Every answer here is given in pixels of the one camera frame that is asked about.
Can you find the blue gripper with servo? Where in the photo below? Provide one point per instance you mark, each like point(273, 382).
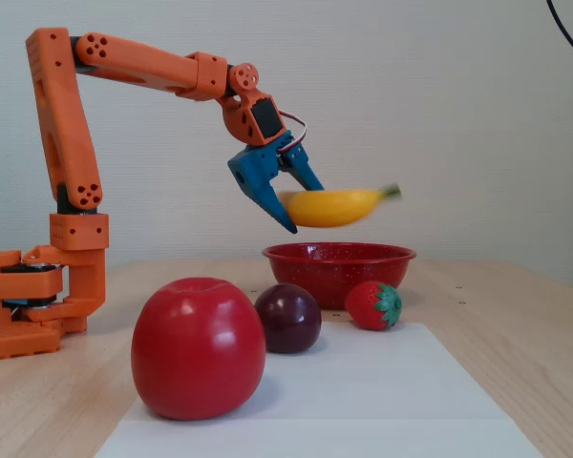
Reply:
point(259, 173)

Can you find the yellow toy banana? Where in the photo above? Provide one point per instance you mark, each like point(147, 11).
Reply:
point(334, 207)

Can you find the orange robot base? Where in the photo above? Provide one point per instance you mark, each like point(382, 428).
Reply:
point(76, 276)

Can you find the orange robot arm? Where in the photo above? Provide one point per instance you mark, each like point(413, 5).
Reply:
point(62, 119)

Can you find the red speckled enamel bowl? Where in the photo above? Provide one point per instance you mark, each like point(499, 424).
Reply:
point(334, 276)

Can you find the dark purple toy plum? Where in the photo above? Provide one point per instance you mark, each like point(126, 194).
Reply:
point(289, 319)

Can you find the red toy strawberry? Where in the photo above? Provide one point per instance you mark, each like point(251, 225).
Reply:
point(367, 307)

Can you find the red toy apple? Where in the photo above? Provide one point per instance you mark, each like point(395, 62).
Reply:
point(196, 353)

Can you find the white paper sheet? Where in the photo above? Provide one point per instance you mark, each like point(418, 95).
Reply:
point(353, 405)

